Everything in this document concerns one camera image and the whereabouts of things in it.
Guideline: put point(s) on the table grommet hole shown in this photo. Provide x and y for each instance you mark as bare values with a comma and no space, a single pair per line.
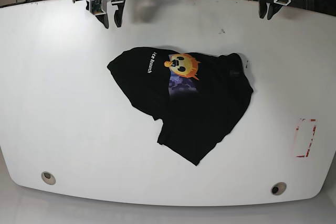
278,188
48,178

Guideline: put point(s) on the left table grommet hole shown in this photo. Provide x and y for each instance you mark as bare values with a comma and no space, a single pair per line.
48,178

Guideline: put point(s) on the right table grommet hole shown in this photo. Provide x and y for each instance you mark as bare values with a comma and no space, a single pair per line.
278,188

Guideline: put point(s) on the red tape rectangle marking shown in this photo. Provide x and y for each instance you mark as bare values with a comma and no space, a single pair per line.
304,136

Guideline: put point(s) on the black graphic t-shirt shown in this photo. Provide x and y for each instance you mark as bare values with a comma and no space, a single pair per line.
199,98

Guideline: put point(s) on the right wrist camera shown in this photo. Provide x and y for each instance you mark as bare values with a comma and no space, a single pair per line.
96,7

